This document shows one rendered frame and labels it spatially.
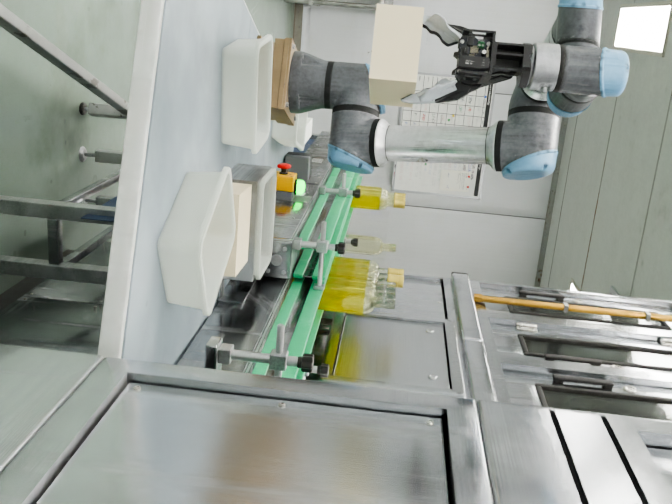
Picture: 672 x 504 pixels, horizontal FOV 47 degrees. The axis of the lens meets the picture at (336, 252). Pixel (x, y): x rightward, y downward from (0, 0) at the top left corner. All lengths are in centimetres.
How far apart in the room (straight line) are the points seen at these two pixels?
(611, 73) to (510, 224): 677
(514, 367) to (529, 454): 116
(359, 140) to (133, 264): 84
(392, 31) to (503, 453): 68
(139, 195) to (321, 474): 50
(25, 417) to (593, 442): 65
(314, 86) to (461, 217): 617
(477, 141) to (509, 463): 102
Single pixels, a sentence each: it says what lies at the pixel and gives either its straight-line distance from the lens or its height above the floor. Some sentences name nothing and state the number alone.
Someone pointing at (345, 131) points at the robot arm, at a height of 98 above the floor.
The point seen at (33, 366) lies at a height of 68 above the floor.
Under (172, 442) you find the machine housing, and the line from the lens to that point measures 89.
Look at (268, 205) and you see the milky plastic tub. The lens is 178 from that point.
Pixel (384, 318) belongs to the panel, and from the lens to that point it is 218.
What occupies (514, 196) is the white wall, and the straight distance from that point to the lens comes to 798.
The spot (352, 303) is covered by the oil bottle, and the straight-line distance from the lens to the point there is 191.
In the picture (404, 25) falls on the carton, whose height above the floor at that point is 110.
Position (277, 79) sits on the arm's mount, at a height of 81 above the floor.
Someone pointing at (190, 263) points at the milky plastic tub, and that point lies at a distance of 123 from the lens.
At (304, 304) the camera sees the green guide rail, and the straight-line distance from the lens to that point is 176.
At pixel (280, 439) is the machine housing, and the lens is 90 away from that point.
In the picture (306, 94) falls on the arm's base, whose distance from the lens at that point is 188.
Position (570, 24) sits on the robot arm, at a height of 138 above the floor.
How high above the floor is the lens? 110
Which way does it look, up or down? 4 degrees down
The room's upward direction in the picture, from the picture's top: 96 degrees clockwise
